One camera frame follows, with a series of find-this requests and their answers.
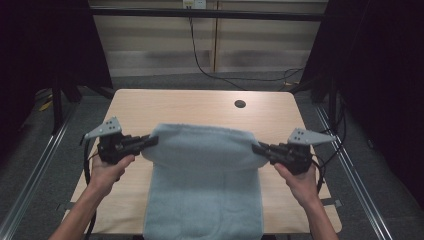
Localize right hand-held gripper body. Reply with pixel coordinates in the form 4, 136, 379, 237
269, 127, 337, 176

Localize white wall outlet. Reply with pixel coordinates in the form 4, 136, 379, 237
181, 0, 208, 10

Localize light blue towel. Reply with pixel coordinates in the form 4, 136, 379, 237
140, 122, 270, 240

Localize dark curtain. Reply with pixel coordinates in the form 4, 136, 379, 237
298, 0, 424, 209
0, 0, 114, 164

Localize metal floor rail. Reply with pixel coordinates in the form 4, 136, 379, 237
314, 104, 395, 240
0, 108, 77, 240

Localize black stand leg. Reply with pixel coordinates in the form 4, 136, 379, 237
50, 74, 65, 136
327, 78, 338, 132

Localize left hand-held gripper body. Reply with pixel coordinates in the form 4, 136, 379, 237
82, 116, 143, 166

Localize black horizontal bar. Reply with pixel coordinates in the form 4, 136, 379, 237
89, 7, 327, 23

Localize black cables beside rail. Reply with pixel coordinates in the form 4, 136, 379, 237
308, 106, 348, 168

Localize person's left hand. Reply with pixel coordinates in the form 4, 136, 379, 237
87, 153, 136, 198

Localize yellow item on floor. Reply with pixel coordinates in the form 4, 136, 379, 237
38, 99, 54, 113

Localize right hand-held gripper cable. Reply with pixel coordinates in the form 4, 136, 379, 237
310, 154, 327, 195

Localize person's right hand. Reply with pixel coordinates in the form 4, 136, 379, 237
273, 162, 323, 208

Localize grey tape strip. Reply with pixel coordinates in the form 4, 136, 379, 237
321, 197, 344, 209
55, 201, 78, 213

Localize long black floor cable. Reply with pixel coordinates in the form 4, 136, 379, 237
188, 7, 306, 92

